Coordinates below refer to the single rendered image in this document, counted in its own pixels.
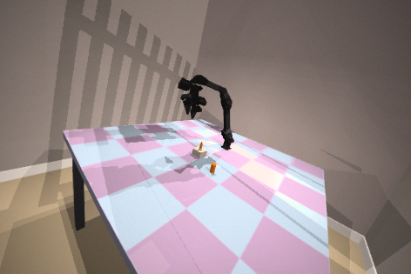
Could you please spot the brown cylinder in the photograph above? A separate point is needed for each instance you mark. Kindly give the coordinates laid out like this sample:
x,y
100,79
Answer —
x,y
213,167

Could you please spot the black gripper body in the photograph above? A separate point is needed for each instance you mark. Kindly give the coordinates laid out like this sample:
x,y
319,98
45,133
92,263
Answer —
x,y
190,96

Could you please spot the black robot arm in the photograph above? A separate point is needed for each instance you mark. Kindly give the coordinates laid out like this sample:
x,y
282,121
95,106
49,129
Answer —
x,y
226,102

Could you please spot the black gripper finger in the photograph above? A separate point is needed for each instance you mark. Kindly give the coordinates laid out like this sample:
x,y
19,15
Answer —
x,y
193,112
187,105

